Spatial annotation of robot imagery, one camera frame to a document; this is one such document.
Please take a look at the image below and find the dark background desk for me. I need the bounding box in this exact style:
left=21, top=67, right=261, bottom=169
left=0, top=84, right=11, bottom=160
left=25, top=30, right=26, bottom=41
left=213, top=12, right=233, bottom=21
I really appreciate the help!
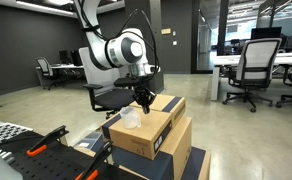
left=35, top=60, right=85, bottom=89

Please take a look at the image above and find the black perforated mounting board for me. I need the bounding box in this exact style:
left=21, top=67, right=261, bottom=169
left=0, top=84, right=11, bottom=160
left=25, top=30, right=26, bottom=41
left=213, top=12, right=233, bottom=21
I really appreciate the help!
left=0, top=132, right=142, bottom=180

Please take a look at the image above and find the bottom flat cardboard box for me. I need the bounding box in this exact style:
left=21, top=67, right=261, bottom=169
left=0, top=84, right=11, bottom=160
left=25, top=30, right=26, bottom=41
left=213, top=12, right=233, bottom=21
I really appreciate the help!
left=73, top=130, right=212, bottom=180

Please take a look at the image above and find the white desk chair right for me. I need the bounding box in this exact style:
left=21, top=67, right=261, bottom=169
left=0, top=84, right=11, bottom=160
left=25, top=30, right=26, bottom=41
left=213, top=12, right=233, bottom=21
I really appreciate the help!
left=223, top=38, right=281, bottom=113

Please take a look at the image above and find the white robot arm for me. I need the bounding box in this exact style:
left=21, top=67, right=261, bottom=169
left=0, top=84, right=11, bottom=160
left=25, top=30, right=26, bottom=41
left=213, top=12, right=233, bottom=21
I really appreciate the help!
left=73, top=0, right=161, bottom=114

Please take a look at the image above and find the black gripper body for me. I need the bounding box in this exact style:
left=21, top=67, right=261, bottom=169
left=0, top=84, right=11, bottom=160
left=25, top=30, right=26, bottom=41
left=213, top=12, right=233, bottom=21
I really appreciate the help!
left=133, top=86, right=155, bottom=105

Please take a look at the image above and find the grey mesh office chair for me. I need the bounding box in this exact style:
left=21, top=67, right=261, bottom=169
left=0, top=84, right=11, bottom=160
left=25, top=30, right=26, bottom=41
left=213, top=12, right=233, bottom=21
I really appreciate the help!
left=79, top=47, right=134, bottom=118

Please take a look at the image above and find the laptop keyboard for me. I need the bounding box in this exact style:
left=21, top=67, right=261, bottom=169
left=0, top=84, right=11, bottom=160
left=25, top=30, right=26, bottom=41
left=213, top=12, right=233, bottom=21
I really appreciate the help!
left=0, top=98, right=34, bottom=146

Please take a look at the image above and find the black orange clamp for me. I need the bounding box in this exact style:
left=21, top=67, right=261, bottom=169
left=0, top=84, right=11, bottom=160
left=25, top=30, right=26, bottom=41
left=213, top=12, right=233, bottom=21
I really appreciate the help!
left=75, top=141, right=113, bottom=180
left=26, top=125, right=69, bottom=157

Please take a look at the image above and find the upper cardboard box under jug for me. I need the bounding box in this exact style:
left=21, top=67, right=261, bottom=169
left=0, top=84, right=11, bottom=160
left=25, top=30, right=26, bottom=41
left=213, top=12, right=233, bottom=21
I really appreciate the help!
left=101, top=107, right=172, bottom=160

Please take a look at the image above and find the white office desk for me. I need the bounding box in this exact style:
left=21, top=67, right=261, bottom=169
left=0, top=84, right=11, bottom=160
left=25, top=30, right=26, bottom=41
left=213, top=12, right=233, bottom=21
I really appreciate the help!
left=210, top=51, right=292, bottom=102

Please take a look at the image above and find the black computer monitor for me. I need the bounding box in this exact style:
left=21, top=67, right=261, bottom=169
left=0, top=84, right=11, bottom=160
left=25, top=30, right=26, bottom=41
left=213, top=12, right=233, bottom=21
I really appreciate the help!
left=251, top=27, right=281, bottom=40

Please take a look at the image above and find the middle large cardboard box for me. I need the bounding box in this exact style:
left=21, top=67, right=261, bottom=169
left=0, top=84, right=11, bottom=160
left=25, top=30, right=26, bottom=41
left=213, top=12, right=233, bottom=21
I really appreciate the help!
left=95, top=116, right=193, bottom=180

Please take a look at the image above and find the far grey office chair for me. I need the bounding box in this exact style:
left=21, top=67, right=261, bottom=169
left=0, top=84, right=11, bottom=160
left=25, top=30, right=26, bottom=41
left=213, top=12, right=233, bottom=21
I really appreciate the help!
left=36, top=57, right=66, bottom=90

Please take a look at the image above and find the clear plastic measuring jug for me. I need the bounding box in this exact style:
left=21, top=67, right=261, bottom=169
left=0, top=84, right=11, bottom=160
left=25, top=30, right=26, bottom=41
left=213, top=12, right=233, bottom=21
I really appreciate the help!
left=120, top=106, right=141, bottom=129

